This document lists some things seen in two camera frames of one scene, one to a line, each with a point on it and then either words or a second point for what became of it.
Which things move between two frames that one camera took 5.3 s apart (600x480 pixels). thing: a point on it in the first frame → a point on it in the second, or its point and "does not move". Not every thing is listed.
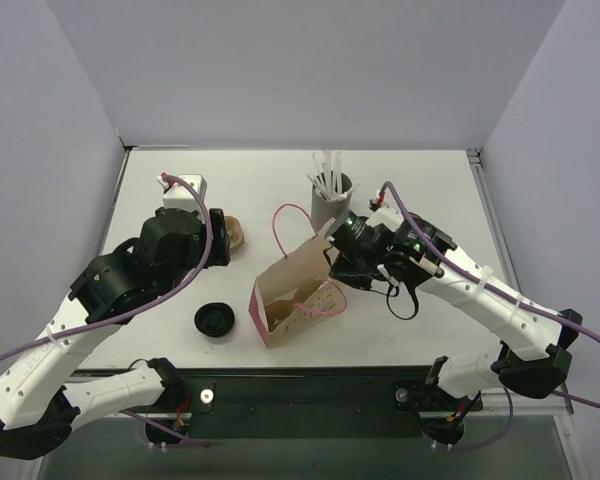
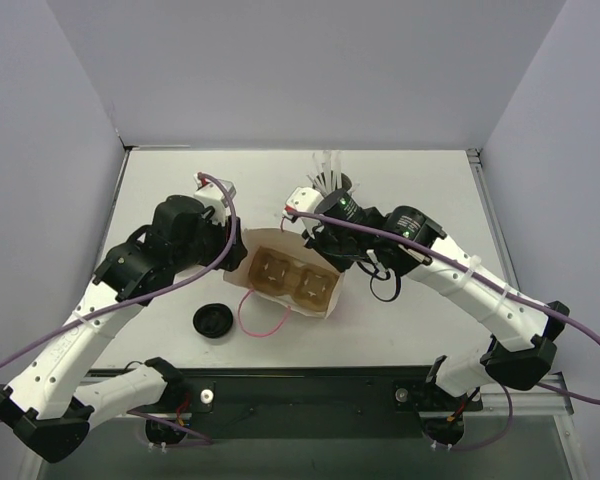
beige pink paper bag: (296, 294) → (291, 245)
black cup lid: (214, 319) does not move
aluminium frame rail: (560, 403) does not move
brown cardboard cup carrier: (276, 310) → (309, 286)
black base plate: (313, 402) does not move
